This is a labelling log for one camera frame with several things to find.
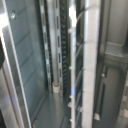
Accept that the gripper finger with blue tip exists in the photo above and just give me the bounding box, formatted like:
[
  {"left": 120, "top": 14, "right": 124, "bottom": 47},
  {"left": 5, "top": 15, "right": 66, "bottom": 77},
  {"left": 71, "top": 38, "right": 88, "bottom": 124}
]
[{"left": 0, "top": 39, "right": 5, "bottom": 69}]

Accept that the black dish rack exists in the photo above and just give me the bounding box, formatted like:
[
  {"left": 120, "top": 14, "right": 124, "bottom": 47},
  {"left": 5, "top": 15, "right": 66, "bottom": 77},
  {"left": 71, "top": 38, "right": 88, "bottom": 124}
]
[{"left": 0, "top": 0, "right": 128, "bottom": 128}]

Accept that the oven door with handle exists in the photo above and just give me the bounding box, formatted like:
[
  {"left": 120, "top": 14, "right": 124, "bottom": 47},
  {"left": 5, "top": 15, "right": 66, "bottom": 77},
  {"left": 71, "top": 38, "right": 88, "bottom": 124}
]
[{"left": 0, "top": 0, "right": 51, "bottom": 128}]

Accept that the metal wire oven rack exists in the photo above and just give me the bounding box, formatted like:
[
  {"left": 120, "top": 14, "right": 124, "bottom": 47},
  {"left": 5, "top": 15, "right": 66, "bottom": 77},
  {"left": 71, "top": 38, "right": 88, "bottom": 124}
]
[{"left": 68, "top": 0, "right": 103, "bottom": 128}]

